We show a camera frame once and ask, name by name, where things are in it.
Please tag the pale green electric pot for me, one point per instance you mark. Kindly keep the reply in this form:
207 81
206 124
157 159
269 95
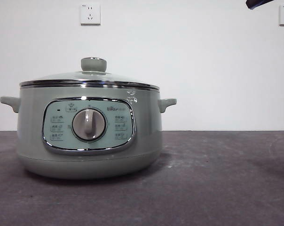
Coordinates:
144 131

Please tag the glass lid with green knob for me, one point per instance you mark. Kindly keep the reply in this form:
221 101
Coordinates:
93 64

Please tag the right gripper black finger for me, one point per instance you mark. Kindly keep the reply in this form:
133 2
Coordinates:
256 3

